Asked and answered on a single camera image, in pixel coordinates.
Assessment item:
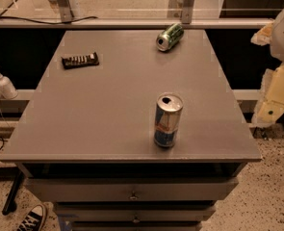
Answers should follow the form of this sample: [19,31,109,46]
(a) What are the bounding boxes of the green soda can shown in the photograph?
[156,23,184,52]

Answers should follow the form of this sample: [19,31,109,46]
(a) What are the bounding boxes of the dark snack bar packet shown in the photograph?
[62,52,99,69]

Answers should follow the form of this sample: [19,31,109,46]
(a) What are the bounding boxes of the black metal table leg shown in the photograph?
[2,171,24,216]

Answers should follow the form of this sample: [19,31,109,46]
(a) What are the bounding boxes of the white pump bottle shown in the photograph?
[0,72,18,99]

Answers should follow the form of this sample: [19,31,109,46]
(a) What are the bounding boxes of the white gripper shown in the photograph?
[250,9,284,128]

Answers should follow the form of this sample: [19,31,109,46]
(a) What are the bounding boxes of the top drawer knob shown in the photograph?
[129,192,139,201]

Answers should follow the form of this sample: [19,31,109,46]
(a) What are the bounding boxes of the blue silver redbull can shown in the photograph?
[154,92,184,148]

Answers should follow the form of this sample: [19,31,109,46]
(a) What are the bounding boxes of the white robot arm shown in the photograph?
[250,8,284,128]

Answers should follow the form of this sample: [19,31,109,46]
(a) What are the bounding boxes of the black cable on ledge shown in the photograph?
[0,14,99,25]

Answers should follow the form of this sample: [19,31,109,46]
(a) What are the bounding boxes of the grey drawer cabinet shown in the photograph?
[2,30,261,231]

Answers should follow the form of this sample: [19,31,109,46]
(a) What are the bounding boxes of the black white sneaker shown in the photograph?
[16,204,46,231]

